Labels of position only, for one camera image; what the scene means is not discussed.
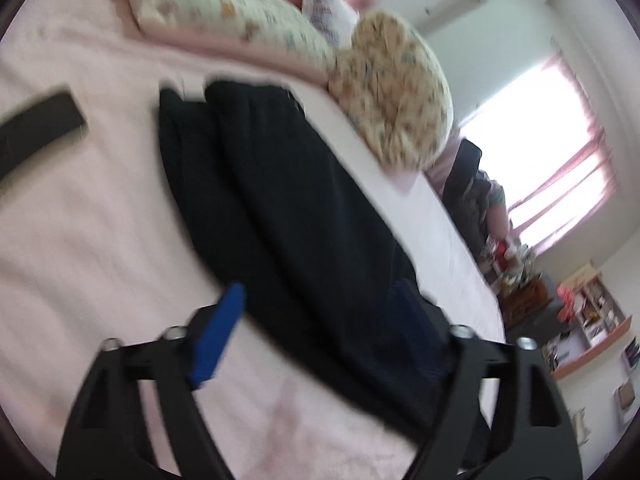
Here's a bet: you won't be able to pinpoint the black pants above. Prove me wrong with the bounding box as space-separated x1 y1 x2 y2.
157 81 452 443

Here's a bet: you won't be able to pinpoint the wooden chair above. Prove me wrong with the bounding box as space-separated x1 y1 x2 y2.
498 276 552 330

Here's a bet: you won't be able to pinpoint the cluttered desk items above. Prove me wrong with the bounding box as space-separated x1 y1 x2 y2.
478 236 540 296

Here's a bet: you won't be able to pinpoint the pile of dark clothes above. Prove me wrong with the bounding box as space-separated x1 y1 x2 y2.
442 139 511 260

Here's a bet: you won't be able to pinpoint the pink window curtain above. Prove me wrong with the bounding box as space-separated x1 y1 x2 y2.
456 52 622 256

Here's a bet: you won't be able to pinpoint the rolled bear print duvet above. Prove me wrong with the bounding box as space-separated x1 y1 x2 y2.
328 11 454 172

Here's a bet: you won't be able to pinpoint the bear print long pillow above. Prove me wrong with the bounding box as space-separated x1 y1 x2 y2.
129 0 335 84

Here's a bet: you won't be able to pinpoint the purple floral pillow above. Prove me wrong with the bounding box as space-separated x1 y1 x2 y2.
300 0 359 49

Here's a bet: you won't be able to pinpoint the pink wall bookshelf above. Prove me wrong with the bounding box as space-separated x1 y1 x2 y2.
541 259 640 430

